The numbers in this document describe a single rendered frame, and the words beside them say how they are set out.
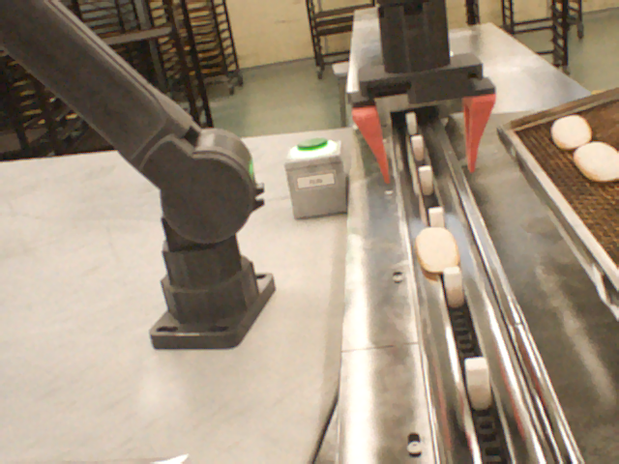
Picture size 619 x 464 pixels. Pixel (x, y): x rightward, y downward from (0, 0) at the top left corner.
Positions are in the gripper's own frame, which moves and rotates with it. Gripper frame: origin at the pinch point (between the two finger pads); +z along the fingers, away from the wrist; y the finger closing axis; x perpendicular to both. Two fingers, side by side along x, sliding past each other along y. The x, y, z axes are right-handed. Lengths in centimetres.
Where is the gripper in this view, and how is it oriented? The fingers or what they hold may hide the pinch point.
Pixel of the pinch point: (427, 167)
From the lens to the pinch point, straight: 67.7
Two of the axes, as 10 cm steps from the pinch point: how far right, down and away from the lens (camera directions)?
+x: -0.6, 3.7, -9.3
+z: 1.6, 9.2, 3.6
